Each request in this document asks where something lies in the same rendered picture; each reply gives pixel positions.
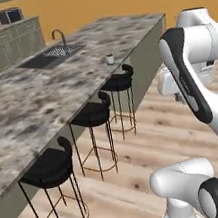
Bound white cup of hot chocolate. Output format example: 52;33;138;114
104;52;116;67

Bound grey-green base cupboards run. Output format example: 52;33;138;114
0;14;52;82

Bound black sink basin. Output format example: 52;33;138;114
14;39;90;76

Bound black and silver toaster oven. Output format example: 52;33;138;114
0;6;26;27

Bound grey-green island base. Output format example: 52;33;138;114
0;13;199;218

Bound bronze curved tap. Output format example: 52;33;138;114
50;27;69;53

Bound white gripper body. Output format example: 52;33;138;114
154;66;182;99

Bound black bar stool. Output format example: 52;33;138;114
96;61;146;144
11;133;92;218
63;89;125;186

